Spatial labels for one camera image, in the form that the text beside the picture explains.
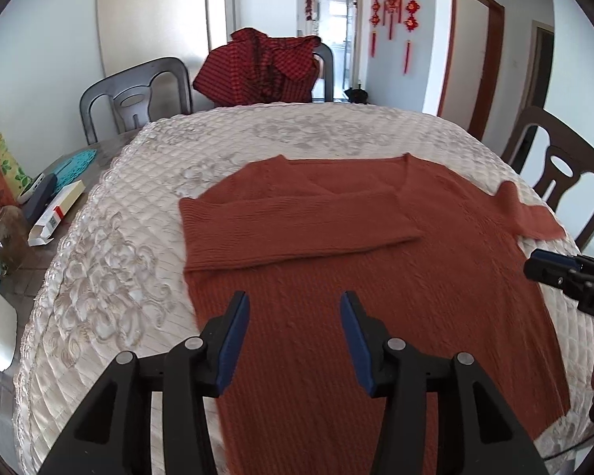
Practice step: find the teal crochet mat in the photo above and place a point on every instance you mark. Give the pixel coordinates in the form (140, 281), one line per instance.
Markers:
(71, 169)

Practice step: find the chair under red garment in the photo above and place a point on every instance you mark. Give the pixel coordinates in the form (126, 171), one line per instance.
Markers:
(325, 56)

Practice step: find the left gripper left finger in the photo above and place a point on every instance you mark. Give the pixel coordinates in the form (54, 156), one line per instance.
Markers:
(198, 368)

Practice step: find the dark blue case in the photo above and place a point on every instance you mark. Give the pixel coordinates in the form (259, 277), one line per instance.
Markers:
(38, 201)

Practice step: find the dark brown wooden chair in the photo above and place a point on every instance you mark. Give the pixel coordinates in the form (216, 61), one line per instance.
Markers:
(567, 157)

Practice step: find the floral green paper bag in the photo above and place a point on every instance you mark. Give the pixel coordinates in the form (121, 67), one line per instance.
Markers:
(13, 173)

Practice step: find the grey plastic chair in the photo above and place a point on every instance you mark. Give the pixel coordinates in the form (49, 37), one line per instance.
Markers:
(130, 94)

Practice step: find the red checkered garment on chair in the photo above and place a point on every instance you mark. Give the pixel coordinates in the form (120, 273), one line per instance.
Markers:
(253, 68)

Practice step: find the white quilted table cover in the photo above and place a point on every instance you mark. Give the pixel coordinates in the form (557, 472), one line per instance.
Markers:
(116, 280)

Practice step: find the white red long box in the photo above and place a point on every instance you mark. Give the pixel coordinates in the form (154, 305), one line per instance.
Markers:
(42, 231)

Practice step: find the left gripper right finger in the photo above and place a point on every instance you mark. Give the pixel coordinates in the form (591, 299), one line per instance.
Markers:
(389, 368)

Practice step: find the brown wooden door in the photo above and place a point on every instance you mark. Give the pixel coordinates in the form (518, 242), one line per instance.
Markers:
(473, 63)

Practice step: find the glass jar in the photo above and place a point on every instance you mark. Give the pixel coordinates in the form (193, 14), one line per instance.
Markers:
(14, 230)

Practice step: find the rust orange knit sweater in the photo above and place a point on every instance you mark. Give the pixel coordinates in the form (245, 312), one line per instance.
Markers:
(427, 252)

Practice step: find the red Chinese knot decorations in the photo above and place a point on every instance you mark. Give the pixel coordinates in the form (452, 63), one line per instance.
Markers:
(386, 17)

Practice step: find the beige refrigerator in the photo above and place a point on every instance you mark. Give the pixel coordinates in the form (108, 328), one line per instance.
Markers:
(135, 31)

